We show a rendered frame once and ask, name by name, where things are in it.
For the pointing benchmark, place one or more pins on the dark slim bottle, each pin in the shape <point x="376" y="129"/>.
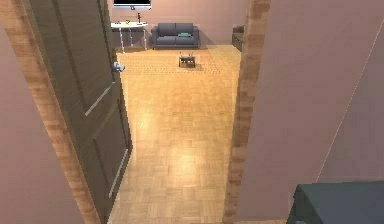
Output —
<point x="139" y="17"/>

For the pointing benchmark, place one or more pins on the dark brown room door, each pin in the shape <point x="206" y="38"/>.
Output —
<point x="83" y="83"/>

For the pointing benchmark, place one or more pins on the teal cushion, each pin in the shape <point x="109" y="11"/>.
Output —
<point x="184" y="34"/>

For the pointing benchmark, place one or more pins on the dark teal cabinet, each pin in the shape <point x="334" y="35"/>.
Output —
<point x="340" y="203"/>

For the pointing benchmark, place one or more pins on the dark armchair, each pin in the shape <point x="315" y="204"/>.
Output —
<point x="238" y="37"/>

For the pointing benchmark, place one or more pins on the black television set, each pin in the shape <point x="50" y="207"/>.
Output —
<point x="132" y="3"/>

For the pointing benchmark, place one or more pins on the small wooden coffee table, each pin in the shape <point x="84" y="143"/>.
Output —
<point x="187" y="61"/>

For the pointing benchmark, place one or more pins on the white table with metal legs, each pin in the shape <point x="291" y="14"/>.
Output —
<point x="131" y="28"/>

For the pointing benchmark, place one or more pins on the dark grey sofa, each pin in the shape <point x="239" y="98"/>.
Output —
<point x="175" y="36"/>

